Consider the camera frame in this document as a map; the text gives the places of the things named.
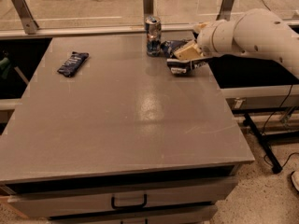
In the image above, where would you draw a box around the white shoe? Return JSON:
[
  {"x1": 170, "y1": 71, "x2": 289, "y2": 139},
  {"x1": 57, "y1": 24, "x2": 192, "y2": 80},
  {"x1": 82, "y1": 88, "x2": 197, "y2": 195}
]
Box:
[{"x1": 291, "y1": 171, "x2": 299, "y2": 192}]

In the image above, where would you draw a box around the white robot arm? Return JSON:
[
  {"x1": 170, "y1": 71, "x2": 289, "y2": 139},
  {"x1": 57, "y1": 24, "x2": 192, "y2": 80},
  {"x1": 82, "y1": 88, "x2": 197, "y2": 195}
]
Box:
[{"x1": 174, "y1": 8, "x2": 299, "y2": 77}]

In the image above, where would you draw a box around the grey drawer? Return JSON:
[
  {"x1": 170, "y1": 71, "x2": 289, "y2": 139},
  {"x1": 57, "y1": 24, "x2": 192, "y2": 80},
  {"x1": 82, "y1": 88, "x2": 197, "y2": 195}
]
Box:
[
  {"x1": 49, "y1": 205, "x2": 217, "y2": 224},
  {"x1": 8, "y1": 176, "x2": 237, "y2": 217}
]

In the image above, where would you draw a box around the middle metal rail bracket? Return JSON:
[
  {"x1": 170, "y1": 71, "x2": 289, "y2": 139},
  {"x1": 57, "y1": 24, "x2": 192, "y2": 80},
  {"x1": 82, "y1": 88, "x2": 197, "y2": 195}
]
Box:
[{"x1": 143, "y1": 0, "x2": 154, "y2": 17}]

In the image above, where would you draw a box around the right metal rail bracket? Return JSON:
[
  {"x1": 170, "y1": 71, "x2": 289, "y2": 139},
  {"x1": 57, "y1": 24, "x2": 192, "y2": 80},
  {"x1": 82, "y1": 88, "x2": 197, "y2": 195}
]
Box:
[{"x1": 216, "y1": 0, "x2": 235, "y2": 21}]

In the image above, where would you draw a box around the blue kettle chip bag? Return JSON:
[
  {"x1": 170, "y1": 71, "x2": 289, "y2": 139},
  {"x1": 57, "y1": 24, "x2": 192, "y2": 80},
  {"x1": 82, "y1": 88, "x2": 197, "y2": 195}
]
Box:
[{"x1": 161, "y1": 40, "x2": 211, "y2": 75}]

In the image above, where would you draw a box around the black drawer handle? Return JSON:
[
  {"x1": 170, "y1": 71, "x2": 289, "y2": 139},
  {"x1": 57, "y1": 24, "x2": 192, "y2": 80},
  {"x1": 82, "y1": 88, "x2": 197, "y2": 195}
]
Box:
[{"x1": 110, "y1": 194, "x2": 148, "y2": 210}]

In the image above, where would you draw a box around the redbull can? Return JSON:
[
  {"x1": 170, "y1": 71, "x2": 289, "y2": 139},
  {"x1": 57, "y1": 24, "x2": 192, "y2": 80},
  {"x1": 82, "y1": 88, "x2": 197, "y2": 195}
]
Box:
[{"x1": 145, "y1": 16, "x2": 162, "y2": 56}]

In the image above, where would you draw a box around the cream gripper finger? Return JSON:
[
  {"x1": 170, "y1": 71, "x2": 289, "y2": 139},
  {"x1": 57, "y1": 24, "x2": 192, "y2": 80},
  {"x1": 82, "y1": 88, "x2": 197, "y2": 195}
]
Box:
[
  {"x1": 193, "y1": 21, "x2": 211, "y2": 34},
  {"x1": 174, "y1": 40, "x2": 201, "y2": 61}
]

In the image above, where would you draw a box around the metal rail bracket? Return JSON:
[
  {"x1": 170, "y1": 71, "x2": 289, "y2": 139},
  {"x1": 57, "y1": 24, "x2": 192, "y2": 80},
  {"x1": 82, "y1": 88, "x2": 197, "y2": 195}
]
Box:
[
  {"x1": 11, "y1": 0, "x2": 39, "y2": 35},
  {"x1": 143, "y1": 0, "x2": 154, "y2": 17},
  {"x1": 216, "y1": 0, "x2": 235, "y2": 21}
]

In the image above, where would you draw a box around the upper grey drawer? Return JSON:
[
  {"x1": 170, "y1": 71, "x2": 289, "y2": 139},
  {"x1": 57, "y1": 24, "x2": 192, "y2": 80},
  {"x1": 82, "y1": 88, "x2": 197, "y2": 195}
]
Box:
[{"x1": 8, "y1": 176, "x2": 237, "y2": 217}]

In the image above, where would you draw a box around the black metal stand leg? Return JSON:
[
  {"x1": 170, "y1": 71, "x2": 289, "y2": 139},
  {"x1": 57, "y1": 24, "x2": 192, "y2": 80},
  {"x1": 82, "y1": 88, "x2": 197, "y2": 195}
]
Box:
[{"x1": 243, "y1": 113, "x2": 282, "y2": 174}]

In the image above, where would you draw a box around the left metal rail bracket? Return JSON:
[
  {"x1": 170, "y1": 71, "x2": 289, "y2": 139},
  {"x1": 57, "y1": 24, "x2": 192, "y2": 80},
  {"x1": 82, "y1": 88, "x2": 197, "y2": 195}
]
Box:
[{"x1": 11, "y1": 0, "x2": 39, "y2": 35}]

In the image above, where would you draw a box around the black floor cable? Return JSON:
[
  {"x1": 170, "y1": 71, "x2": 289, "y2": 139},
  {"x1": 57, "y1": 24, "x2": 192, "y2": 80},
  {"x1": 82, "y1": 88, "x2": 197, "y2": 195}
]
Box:
[{"x1": 261, "y1": 84, "x2": 299, "y2": 169}]

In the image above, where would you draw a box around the small dark snack bag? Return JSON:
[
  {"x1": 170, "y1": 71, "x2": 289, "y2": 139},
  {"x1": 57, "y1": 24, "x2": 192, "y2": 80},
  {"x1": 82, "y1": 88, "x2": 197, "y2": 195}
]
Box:
[{"x1": 57, "y1": 51, "x2": 89, "y2": 77}]

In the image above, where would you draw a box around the lower grey drawer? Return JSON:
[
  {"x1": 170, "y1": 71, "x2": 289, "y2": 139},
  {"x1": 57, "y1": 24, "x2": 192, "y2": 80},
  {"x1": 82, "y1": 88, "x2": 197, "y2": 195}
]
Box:
[{"x1": 49, "y1": 205, "x2": 217, "y2": 224}]

